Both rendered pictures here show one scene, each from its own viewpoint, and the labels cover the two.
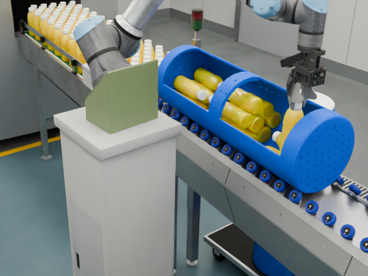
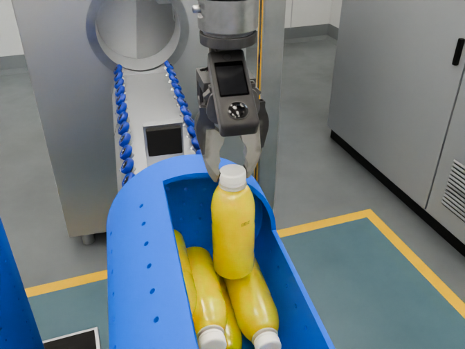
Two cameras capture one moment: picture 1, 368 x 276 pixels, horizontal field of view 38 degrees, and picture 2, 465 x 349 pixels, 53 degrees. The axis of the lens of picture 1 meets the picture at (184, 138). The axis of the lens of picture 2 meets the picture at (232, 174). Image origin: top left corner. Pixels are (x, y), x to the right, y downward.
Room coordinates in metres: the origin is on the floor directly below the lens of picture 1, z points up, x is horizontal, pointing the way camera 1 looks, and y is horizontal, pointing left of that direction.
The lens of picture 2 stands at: (2.13, -0.17, 1.62)
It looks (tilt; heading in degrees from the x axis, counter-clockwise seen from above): 33 degrees down; 200
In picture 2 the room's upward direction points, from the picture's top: straight up
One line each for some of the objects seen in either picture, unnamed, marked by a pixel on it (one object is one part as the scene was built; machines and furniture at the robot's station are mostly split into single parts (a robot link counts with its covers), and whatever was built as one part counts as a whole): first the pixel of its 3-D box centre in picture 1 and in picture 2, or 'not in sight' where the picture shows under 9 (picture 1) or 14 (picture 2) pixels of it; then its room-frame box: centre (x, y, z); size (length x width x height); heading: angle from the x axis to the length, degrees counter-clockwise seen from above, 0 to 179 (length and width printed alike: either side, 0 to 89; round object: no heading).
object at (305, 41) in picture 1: (310, 39); (225, 14); (1.57, -0.38, 1.47); 0.08 x 0.08 x 0.05
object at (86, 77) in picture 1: (101, 78); not in sight; (2.30, 0.39, 1.05); 0.20 x 0.10 x 0.10; 33
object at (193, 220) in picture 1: (193, 216); not in sight; (2.27, -0.06, 0.31); 0.06 x 0.06 x 0.63; 33
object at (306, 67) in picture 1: (308, 65); (227, 75); (1.57, -0.38, 1.39); 0.09 x 0.08 x 0.12; 33
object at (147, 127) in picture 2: not in sight; (165, 150); (1.18, -0.70, 1.00); 0.10 x 0.04 x 0.15; 123
